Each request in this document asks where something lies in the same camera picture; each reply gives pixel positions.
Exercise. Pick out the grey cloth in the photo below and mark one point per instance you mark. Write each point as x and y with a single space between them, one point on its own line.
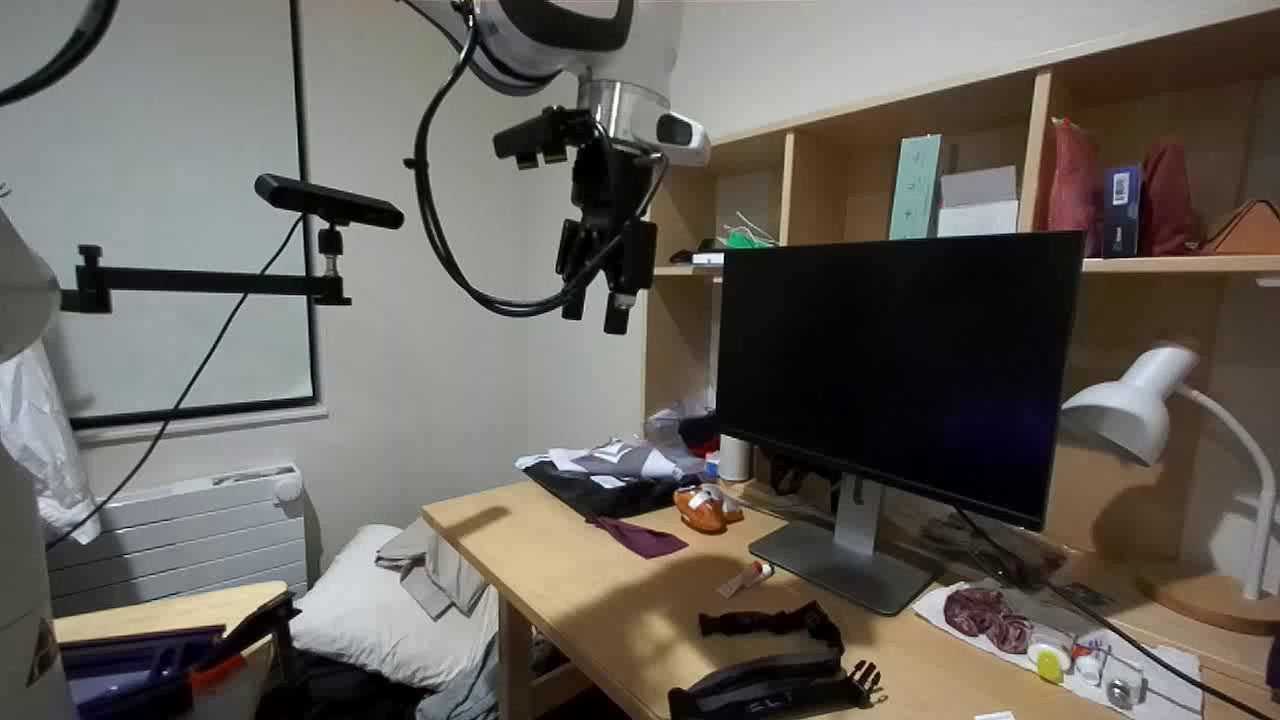
435 564

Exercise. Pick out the purple cloth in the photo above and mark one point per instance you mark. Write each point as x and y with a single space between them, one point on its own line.
643 537

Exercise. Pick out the teal book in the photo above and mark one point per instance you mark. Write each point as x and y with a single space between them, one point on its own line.
913 186

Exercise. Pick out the white pillow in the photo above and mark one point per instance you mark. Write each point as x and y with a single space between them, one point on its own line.
387 622

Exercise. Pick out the wooden desk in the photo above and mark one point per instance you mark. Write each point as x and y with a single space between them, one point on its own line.
603 584

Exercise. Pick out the black computer monitor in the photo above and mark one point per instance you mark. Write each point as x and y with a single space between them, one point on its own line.
905 372

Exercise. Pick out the white tube with red cap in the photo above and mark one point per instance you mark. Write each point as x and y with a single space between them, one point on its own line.
739 584

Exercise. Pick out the purple box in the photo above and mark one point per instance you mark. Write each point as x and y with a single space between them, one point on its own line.
124 673

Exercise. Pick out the wooden side table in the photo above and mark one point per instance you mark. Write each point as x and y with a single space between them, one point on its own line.
163 612

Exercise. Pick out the brown leather item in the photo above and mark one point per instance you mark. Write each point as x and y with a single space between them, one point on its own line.
1245 230

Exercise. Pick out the white hanging cloth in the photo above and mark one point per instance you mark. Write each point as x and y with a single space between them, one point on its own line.
41 440

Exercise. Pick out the dark red pouch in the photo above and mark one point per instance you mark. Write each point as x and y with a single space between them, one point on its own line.
1069 186
1169 201

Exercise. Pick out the black stereo camera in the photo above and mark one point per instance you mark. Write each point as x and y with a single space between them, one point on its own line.
324 201

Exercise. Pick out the wooden shelf unit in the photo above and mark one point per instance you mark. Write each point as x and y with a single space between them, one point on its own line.
803 173

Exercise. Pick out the small metal trinket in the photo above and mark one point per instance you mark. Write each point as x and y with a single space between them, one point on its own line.
1112 673

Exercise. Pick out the colourful bag pile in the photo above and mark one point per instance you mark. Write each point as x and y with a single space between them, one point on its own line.
682 427

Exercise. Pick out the white clothes pile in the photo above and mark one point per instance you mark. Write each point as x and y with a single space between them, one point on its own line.
603 463

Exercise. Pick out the small yellow green ball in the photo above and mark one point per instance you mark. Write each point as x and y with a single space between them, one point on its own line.
1049 661

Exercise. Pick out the black framed window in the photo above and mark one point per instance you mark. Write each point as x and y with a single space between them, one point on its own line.
310 267

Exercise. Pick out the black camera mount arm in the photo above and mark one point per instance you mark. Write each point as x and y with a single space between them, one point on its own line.
203 283

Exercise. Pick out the blue box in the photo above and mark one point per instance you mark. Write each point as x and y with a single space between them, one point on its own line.
1120 208

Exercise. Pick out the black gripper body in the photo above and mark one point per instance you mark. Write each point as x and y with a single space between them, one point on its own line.
609 245

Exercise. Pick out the white desk lamp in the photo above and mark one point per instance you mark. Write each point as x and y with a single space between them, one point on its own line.
1135 406

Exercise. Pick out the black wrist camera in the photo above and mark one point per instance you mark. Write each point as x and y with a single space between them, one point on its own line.
542 132

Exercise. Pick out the black folded cloth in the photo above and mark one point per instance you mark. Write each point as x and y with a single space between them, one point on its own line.
603 489

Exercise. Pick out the white radiator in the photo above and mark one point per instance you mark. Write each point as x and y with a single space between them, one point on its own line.
187 535

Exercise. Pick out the white box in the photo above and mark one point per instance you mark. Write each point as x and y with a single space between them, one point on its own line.
978 201

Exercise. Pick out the white cup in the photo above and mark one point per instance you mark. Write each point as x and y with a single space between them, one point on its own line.
735 459

